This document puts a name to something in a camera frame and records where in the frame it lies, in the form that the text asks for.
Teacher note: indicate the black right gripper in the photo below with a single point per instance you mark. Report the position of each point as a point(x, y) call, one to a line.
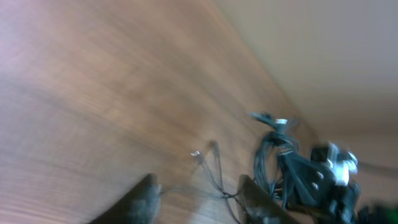
point(309, 187)

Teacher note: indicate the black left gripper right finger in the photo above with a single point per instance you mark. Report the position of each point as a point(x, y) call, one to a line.
point(255, 206)

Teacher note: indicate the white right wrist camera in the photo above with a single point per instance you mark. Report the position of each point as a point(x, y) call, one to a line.
point(341, 162)

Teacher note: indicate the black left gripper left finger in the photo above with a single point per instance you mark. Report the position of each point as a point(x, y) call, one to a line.
point(140, 205)

